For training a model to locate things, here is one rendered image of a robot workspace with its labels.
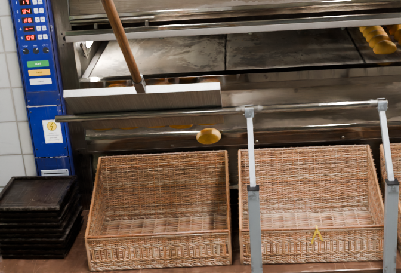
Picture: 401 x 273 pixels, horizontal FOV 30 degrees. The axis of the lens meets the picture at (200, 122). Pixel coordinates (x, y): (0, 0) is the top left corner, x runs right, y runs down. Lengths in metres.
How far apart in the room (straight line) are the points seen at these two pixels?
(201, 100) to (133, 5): 0.55
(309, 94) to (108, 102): 0.90
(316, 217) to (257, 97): 0.56
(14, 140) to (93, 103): 0.70
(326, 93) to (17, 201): 1.33
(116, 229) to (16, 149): 0.56
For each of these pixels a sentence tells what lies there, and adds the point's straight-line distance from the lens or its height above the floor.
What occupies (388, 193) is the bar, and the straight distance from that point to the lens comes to 2.68.
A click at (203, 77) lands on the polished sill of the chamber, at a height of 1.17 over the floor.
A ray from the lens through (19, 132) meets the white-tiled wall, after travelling 3.30.
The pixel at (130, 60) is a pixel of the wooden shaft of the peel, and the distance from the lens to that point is 2.36.
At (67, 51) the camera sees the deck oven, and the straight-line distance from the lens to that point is 3.13.
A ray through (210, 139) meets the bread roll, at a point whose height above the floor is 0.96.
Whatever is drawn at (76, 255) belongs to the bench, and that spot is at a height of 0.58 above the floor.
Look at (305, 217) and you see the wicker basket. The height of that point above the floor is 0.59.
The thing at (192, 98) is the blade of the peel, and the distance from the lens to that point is 2.66.
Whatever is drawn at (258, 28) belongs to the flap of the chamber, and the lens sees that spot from 2.88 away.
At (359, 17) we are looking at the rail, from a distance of 2.91.
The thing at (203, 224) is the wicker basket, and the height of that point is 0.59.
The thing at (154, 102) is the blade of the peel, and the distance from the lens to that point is 2.70.
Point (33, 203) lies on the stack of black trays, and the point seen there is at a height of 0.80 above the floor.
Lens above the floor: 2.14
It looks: 22 degrees down
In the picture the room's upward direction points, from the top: 4 degrees counter-clockwise
